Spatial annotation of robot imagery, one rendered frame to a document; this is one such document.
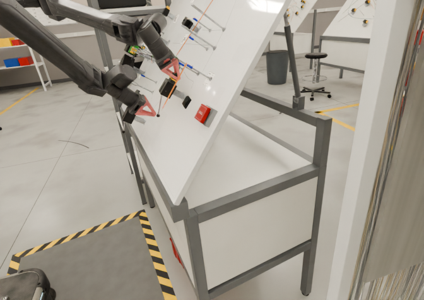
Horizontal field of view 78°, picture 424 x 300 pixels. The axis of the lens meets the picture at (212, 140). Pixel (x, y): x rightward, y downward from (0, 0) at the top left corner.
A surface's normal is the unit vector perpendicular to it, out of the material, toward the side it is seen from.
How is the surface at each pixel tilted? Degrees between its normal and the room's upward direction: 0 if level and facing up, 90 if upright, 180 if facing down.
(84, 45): 90
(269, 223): 90
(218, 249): 90
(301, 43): 90
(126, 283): 0
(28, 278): 0
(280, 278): 0
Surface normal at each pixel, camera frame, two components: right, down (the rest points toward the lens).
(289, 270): -0.08, -0.90
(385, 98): 0.27, 0.40
